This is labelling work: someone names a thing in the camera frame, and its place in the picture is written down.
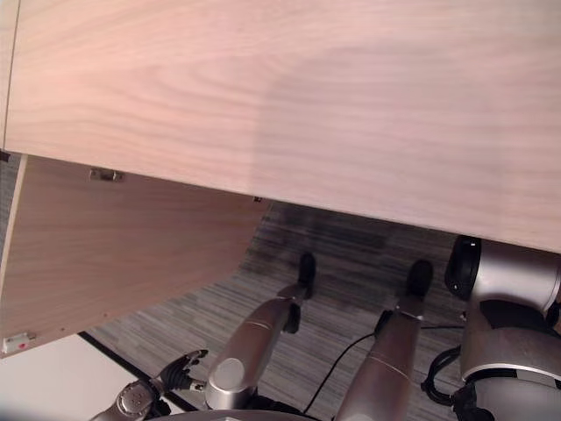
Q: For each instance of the metal cabinet door hinge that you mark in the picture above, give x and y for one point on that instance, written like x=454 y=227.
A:
x=105 y=175

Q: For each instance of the white cabinet door hinge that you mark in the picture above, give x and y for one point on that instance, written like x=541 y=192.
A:
x=16 y=343

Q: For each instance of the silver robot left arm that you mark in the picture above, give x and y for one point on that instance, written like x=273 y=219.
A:
x=131 y=400

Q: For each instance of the wooden cabinet door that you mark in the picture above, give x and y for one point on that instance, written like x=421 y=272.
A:
x=114 y=254

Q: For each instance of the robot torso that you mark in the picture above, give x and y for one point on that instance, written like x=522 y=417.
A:
x=236 y=412

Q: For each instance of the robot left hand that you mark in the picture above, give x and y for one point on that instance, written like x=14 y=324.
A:
x=177 y=373

